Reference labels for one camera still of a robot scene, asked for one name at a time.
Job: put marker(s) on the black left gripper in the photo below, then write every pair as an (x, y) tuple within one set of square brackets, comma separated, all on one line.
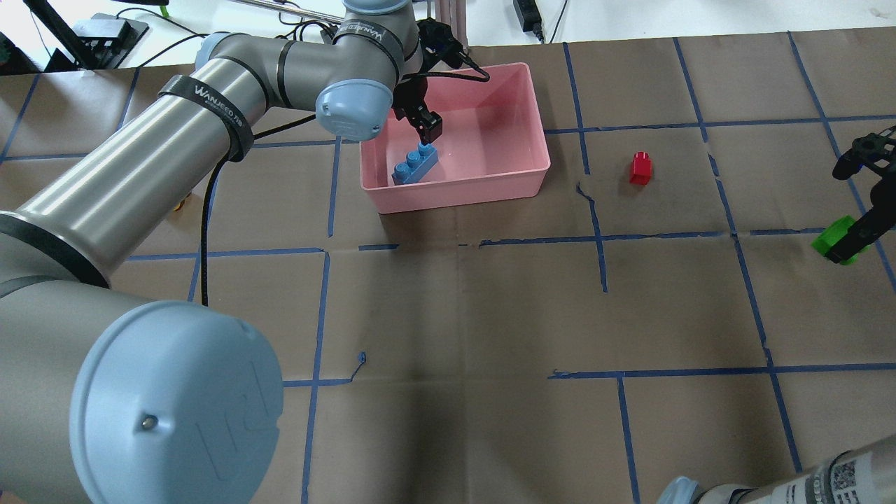
[(410, 95)]

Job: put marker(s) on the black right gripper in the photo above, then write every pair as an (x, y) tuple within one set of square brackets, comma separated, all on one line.
[(870, 148)]

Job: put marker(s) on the blue toy block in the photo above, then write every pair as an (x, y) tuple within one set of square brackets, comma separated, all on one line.
[(416, 165)]

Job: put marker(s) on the green toy block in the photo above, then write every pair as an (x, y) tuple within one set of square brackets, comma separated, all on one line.
[(839, 244)]

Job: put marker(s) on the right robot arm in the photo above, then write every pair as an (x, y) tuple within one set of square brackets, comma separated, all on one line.
[(865, 475)]

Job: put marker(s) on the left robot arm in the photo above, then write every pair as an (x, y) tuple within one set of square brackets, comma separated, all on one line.
[(111, 397)]

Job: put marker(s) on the pink plastic box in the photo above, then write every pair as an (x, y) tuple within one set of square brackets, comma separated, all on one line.
[(493, 146)]

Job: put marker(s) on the black power adapter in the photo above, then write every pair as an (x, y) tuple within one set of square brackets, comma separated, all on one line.
[(529, 17)]

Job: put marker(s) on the red toy block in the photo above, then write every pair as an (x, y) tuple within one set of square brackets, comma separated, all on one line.
[(641, 169)]

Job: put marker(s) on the aluminium frame post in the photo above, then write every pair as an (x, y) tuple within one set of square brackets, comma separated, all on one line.
[(453, 13)]

